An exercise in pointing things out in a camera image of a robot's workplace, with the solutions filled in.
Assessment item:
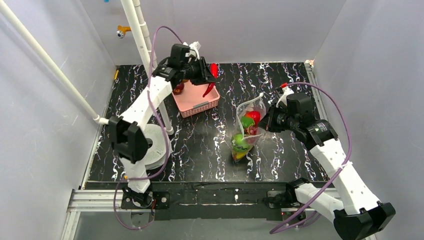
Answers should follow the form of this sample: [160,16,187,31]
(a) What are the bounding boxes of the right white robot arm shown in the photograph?
[259,91,396,240]

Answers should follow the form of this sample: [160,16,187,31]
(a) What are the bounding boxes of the clear polka dot zip bag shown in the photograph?
[230,92,266,163]

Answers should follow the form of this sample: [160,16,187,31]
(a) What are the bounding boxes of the dark red toy apple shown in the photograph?
[172,82,185,95]

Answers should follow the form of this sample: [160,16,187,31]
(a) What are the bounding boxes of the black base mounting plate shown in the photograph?
[116,181,300,221]

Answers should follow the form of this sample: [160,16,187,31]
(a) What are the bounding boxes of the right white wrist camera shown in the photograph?
[275,83,294,109]

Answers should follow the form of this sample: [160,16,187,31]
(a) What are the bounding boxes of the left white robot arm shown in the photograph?
[108,41,216,207]

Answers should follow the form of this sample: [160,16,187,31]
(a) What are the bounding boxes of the pink plastic basket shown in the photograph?
[172,81,221,118]

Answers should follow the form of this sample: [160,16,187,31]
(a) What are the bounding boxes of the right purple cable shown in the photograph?
[269,82,353,235]

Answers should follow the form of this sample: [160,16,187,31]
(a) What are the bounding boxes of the white PVC pipe frame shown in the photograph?
[0,0,175,136]

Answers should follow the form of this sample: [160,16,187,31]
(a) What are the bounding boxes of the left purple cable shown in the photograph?
[113,25,185,231]

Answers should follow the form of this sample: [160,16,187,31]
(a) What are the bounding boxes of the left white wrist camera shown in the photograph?
[183,41,201,61]

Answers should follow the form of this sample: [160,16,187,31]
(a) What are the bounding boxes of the purple cable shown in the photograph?
[113,25,185,231]
[269,82,353,235]

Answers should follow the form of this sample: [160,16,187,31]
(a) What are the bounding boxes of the purple toy grapes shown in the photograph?
[245,125,258,137]

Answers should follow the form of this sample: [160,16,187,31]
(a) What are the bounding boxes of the orange toy faucet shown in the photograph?
[116,25,131,39]

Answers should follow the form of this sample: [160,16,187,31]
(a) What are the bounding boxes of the green toy watermelon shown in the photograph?
[231,133,251,153]

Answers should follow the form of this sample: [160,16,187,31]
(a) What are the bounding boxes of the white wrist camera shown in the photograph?
[275,83,294,109]
[183,41,201,61]

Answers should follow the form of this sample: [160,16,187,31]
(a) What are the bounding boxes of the yellow toy bananas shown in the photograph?
[232,151,248,162]

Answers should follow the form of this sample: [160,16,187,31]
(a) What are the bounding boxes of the red toy chili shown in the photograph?
[202,62,220,99]

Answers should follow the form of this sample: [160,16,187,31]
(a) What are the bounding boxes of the green toy vegetable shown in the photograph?
[240,116,256,130]

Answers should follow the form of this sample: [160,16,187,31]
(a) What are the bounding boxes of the red toy pepper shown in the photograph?
[245,110,261,125]

